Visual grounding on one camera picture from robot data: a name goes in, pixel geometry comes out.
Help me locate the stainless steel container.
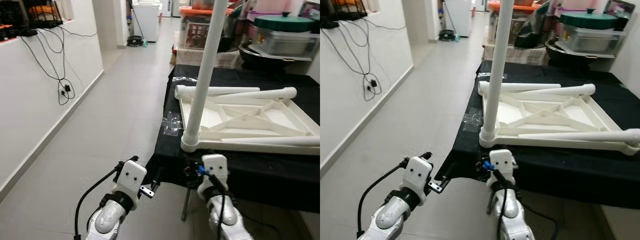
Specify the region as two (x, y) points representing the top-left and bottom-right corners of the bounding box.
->
(560, 24), (626, 55)
(254, 27), (321, 57)

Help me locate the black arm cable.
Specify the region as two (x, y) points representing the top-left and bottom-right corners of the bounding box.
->
(74, 165), (121, 240)
(481, 159), (560, 240)
(196, 164), (281, 240)
(356, 162), (407, 238)

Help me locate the grey thin wall cable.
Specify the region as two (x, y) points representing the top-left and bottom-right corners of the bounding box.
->
(362, 17), (407, 31)
(59, 26), (98, 38)

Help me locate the orange black tool case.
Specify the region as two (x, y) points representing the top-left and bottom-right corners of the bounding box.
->
(0, 22), (26, 43)

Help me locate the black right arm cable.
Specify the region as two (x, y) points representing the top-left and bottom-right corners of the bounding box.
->
(196, 164), (281, 240)
(481, 159), (560, 240)

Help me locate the black wall cable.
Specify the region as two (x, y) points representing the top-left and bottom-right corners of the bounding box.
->
(334, 22), (383, 102)
(20, 27), (76, 106)

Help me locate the black bag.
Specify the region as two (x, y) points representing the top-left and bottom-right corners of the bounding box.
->
(515, 2), (550, 49)
(219, 4), (247, 53)

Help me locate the floral cloth covered stand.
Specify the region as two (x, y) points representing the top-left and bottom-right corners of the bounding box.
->
(482, 42), (551, 67)
(171, 44), (247, 69)

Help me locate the dark printed carton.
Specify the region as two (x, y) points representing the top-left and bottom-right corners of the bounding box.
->
(602, 0), (637, 31)
(298, 0), (321, 20)

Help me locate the clear tape patch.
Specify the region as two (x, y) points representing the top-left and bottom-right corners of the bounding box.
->
(462, 110), (483, 135)
(161, 111), (184, 137)

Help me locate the black wire basket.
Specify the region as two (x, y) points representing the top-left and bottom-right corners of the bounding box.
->
(25, 0), (64, 29)
(330, 0), (365, 21)

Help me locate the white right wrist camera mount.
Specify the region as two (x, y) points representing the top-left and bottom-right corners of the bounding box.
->
(197, 154), (230, 193)
(487, 149), (517, 187)

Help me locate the mop with teal head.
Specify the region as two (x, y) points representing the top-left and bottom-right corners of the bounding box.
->
(128, 0), (149, 48)
(442, 0), (461, 43)

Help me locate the black wok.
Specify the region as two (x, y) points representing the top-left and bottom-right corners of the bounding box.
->
(238, 42), (321, 71)
(544, 39), (618, 67)

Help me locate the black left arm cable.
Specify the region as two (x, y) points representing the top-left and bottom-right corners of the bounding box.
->
(356, 162), (407, 238)
(74, 165), (121, 240)

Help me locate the green pot lid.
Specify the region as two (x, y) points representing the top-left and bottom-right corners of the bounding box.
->
(559, 8), (621, 30)
(252, 12), (317, 34)

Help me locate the white plastic table leg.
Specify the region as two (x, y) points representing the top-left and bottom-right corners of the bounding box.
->
(479, 0), (515, 146)
(220, 135), (321, 148)
(174, 85), (261, 101)
(478, 81), (562, 97)
(517, 129), (640, 151)
(180, 0), (229, 146)
(212, 87), (298, 101)
(510, 83), (597, 98)

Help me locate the white ribbed plastic tabletop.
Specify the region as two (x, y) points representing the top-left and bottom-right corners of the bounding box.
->
(174, 85), (321, 156)
(477, 82), (640, 157)

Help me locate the black tablecloth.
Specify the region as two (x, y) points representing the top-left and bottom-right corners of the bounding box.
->
(434, 60), (640, 210)
(145, 64), (321, 215)

